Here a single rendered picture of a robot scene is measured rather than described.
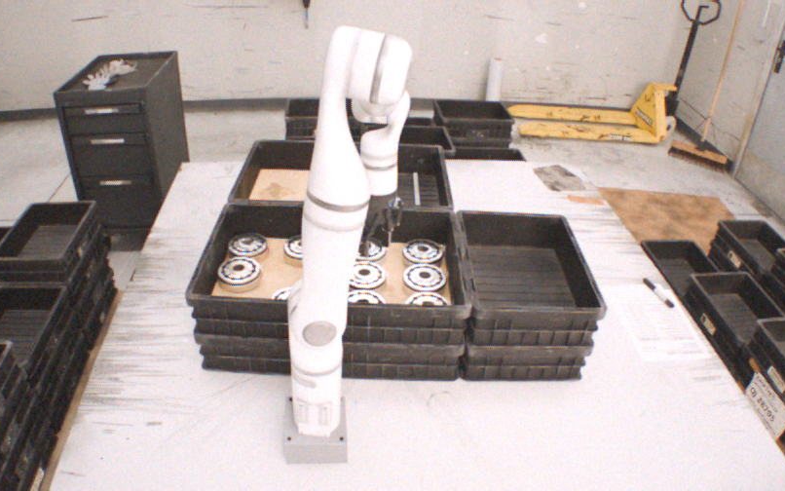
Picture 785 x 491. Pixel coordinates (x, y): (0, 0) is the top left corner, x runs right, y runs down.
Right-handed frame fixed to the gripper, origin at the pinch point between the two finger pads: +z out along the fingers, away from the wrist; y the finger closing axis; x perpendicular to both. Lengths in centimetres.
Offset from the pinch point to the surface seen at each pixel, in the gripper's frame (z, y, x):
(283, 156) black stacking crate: 13, 26, 69
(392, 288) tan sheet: 17.4, 8.3, 2.2
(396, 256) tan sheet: 17.5, 18.5, 10.7
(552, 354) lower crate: 19.8, 20.5, -36.2
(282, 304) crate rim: 7.5, -20.9, 4.8
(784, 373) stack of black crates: 46, 94, -87
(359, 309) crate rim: 8.0, -9.8, -6.2
